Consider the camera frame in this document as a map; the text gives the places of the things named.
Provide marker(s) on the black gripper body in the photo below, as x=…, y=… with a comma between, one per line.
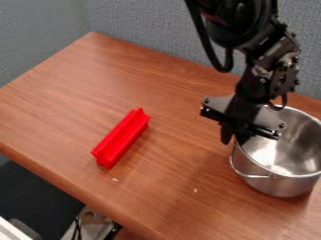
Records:
x=245, y=114

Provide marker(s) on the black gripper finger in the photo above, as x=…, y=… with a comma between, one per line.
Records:
x=244, y=135
x=226, y=132

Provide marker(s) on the metal pot with handles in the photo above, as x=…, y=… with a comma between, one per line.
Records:
x=281, y=168

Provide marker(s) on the red rectangular block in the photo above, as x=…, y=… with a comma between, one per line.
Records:
x=119, y=139

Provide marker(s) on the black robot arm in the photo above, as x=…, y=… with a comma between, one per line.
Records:
x=244, y=25

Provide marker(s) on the white object bottom left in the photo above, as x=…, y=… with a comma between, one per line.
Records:
x=10, y=232

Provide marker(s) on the metal table leg frame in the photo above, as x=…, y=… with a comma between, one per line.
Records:
x=91, y=226

